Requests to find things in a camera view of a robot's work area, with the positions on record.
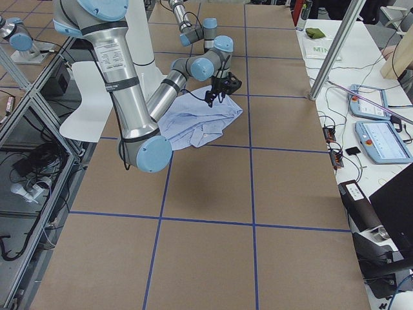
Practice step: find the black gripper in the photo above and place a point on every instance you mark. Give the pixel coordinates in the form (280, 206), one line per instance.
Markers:
(217, 86)

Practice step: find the black label printer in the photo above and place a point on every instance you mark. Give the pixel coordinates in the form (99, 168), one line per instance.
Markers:
(362, 216)

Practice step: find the orange circuit board far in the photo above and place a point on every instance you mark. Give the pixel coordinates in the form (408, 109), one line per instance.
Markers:
(329, 134)

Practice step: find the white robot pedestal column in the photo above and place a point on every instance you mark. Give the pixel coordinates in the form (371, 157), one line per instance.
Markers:
(140, 45)

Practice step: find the teach pendant tablet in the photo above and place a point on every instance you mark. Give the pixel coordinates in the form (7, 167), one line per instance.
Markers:
(368, 103)
(382, 143)

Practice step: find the wooden board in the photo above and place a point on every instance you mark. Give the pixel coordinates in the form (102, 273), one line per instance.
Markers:
(398, 58)

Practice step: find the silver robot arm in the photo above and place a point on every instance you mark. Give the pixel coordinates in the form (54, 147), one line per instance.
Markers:
(190, 27)
(118, 32)

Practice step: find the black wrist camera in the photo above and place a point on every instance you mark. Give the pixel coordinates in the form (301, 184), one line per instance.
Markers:
(230, 84)

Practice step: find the green cloth pouch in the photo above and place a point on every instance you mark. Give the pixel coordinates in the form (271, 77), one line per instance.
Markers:
(314, 33)

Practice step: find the near teach pendant tablet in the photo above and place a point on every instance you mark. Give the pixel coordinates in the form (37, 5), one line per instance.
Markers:
(382, 143)

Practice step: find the black monitor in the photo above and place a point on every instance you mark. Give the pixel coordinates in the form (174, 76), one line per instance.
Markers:
(392, 204)

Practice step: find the orange circuit board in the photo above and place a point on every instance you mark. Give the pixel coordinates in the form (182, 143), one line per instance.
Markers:
(329, 134)
(336, 158)

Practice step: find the orange circuit board near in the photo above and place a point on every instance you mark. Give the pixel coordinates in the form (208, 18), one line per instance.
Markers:
(336, 158)

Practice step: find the aluminium frame post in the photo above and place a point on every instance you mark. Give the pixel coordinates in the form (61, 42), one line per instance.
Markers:
(344, 29)

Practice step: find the far teach pendant tablet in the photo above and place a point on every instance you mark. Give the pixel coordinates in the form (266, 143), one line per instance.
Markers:
(368, 103)

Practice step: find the white plastic chair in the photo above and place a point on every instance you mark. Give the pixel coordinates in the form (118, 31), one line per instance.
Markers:
(87, 122)

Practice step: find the light blue striped shirt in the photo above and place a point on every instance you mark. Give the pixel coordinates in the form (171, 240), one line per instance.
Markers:
(190, 122)

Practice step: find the white MINI plastic bag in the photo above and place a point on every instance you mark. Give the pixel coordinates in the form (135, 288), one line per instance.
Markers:
(316, 48)

